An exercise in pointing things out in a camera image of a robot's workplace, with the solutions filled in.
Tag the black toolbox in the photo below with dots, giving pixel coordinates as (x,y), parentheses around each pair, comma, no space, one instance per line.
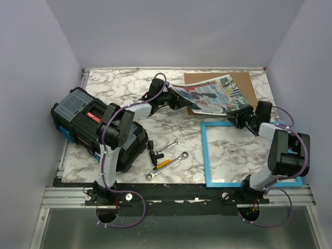
(82,118)

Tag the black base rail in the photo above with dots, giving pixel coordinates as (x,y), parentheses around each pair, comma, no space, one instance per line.
(134,200)

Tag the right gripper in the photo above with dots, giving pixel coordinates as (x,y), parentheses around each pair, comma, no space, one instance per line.
(240,114)

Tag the black T-handle tool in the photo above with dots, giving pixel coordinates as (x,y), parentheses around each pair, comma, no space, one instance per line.
(153,155)

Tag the aluminium table frame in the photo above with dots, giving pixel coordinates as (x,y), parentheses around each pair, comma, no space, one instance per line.
(302,232)

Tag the blue picture frame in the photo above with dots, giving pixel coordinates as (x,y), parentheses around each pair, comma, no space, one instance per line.
(208,180)

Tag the small open-end wrench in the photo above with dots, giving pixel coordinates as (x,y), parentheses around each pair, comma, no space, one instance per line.
(176,142)

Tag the colourful printed photo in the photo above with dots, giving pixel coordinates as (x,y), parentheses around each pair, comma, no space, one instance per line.
(216,96)

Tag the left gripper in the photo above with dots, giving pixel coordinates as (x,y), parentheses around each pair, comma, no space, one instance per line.
(178,101)

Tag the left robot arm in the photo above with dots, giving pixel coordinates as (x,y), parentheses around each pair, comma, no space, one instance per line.
(146,106)

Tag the brown backing board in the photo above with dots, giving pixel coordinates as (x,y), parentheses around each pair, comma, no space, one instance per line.
(241,79)

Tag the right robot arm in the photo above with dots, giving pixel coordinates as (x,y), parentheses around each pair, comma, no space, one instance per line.
(289,154)

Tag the large ratchet wrench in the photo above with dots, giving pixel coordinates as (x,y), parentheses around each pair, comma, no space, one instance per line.
(150,175)

